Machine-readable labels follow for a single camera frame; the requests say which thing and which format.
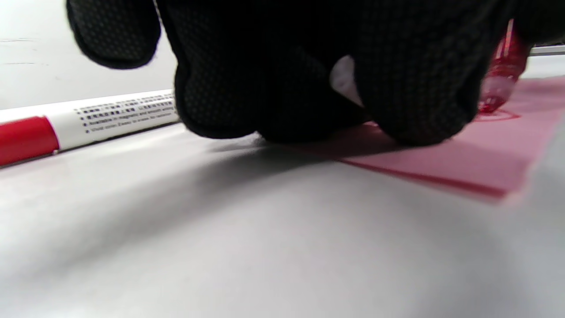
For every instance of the white whiteboard panel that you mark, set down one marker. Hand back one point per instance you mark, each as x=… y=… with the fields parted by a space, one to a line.
x=35 y=44

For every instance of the white marker with red cap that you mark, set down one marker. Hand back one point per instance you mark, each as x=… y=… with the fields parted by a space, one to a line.
x=110 y=117

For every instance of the pink heart outline paper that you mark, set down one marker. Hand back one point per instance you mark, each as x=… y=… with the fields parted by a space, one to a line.
x=485 y=150

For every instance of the person's left hand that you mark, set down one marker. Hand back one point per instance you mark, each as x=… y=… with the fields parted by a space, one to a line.
x=265 y=66

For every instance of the person's right hand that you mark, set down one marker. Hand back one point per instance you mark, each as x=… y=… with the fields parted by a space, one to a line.
x=543 y=22

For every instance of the red glitter glue pen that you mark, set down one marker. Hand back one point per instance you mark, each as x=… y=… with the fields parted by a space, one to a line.
x=501 y=75

